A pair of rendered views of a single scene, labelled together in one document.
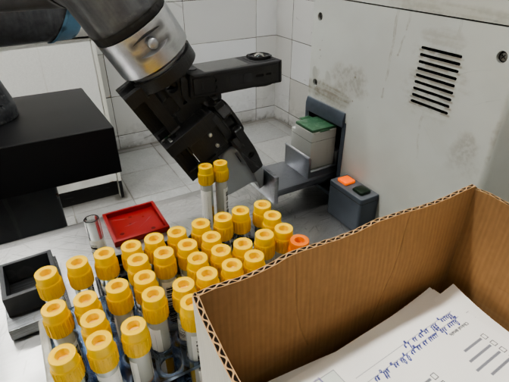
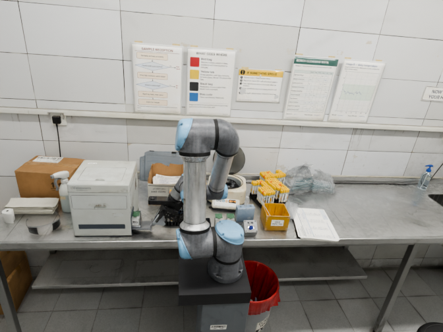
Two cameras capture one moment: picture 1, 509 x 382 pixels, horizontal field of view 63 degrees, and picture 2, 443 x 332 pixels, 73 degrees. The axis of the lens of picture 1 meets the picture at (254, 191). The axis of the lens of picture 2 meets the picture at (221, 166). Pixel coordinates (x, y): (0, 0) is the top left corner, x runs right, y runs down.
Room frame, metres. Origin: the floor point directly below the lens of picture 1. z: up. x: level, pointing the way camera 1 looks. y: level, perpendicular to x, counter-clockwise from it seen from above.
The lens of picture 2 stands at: (1.56, 0.76, 1.87)
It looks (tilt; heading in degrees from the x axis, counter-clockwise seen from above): 25 degrees down; 201
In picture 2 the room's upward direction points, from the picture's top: 5 degrees clockwise
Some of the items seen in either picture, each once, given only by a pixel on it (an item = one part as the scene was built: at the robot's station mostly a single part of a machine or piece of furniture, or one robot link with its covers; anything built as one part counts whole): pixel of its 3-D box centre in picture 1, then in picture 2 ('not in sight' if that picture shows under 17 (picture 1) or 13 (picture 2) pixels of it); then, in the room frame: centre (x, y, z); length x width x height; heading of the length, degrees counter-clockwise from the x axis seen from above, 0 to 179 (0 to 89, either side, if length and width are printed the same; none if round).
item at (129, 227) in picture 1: (135, 222); not in sight; (0.43, 0.15, 0.88); 0.07 x 0.07 x 0.01; 29
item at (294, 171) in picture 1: (323, 159); (131, 223); (0.53, -0.10, 0.92); 0.21 x 0.07 x 0.05; 119
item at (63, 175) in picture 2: not in sight; (64, 192); (0.55, -0.52, 1.00); 0.09 x 0.08 x 0.24; 29
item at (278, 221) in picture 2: not in sight; (274, 217); (0.10, 0.55, 0.93); 0.13 x 0.13 x 0.10; 27
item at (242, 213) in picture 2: not in sight; (244, 213); (0.15, 0.39, 0.92); 0.10 x 0.07 x 0.10; 126
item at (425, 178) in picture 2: not in sight; (425, 176); (-0.94, 1.47, 0.97); 0.08 x 0.07 x 0.20; 123
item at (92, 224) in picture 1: (103, 262); not in sight; (0.30, 0.14, 0.93); 0.01 x 0.01 x 0.10
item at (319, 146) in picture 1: (312, 146); (136, 219); (0.51, -0.08, 0.95); 0.05 x 0.04 x 0.06; 29
